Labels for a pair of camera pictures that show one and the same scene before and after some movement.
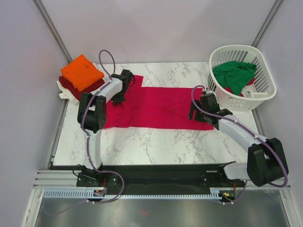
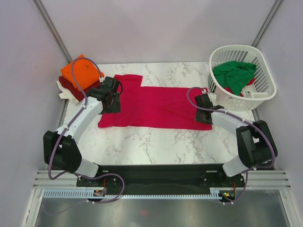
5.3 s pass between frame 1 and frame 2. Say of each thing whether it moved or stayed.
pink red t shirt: stayed
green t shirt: stayed
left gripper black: moved
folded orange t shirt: stayed
